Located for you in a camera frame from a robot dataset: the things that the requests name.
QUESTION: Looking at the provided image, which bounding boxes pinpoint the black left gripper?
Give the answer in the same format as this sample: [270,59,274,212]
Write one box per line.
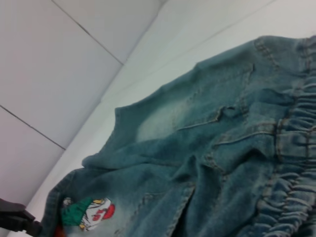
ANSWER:
[0,197,42,234]

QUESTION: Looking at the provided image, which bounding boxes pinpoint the blue denim shorts with print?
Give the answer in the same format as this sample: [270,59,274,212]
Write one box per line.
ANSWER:
[40,34,316,237]

